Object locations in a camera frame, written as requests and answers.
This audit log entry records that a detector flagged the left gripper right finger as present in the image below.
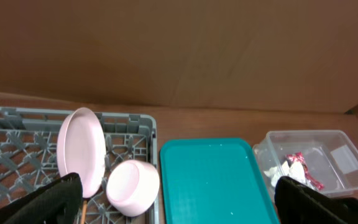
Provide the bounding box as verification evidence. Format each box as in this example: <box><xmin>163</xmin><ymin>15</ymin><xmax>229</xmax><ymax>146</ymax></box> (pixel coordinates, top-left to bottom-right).
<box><xmin>274</xmin><ymin>176</ymin><xmax>358</xmax><ymax>224</ymax></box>

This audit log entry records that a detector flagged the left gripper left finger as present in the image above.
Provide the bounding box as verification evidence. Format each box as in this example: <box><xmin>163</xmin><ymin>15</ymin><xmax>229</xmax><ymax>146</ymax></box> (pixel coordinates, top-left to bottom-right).
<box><xmin>0</xmin><ymin>172</ymin><xmax>83</xmax><ymax>224</ymax></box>

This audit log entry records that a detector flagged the wooden chopstick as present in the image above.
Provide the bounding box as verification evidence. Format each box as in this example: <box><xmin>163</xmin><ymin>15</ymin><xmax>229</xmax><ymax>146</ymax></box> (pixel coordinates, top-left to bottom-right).
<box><xmin>80</xmin><ymin>200</ymin><xmax>88</xmax><ymax>224</ymax></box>

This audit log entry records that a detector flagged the red snack wrapper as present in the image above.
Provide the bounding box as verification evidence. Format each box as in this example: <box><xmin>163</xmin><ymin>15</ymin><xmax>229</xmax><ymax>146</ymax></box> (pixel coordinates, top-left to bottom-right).
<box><xmin>286</xmin><ymin>152</ymin><xmax>324</xmax><ymax>190</ymax></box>

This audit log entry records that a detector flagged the large white round plate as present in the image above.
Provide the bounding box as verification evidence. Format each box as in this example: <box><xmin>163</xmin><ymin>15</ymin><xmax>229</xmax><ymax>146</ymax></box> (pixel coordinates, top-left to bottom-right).
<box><xmin>57</xmin><ymin>108</ymin><xmax>106</xmax><ymax>198</ymax></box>

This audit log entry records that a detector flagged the small white bowl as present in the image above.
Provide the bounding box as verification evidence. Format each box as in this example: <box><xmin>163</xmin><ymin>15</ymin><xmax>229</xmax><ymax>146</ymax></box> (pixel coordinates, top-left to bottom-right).
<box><xmin>106</xmin><ymin>159</ymin><xmax>160</xmax><ymax>217</ymax></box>

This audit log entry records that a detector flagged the white napkin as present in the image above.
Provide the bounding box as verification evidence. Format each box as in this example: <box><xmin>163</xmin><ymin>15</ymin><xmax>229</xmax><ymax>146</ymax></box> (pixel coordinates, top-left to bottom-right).
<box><xmin>263</xmin><ymin>161</ymin><xmax>306</xmax><ymax>187</ymax></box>

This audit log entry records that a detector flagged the clear plastic bin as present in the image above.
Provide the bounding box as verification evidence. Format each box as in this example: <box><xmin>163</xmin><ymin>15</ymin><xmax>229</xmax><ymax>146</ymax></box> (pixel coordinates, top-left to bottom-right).
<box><xmin>252</xmin><ymin>130</ymin><xmax>358</xmax><ymax>200</ymax></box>

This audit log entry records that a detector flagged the grey plastic dish rack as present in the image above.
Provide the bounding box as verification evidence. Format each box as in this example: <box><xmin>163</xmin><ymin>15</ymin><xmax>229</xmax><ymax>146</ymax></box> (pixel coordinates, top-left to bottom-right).
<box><xmin>0</xmin><ymin>107</ymin><xmax>160</xmax><ymax>224</ymax></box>

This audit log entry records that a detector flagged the teal plastic serving tray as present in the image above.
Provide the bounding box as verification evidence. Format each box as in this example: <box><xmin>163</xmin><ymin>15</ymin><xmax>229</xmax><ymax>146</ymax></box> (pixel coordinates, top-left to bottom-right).
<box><xmin>160</xmin><ymin>138</ymin><xmax>279</xmax><ymax>224</ymax></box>

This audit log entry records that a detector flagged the brown cardboard box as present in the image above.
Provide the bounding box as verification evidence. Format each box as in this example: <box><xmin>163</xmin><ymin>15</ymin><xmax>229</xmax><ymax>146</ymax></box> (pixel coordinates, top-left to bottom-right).
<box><xmin>0</xmin><ymin>1</ymin><xmax>358</xmax><ymax>112</ymax></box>

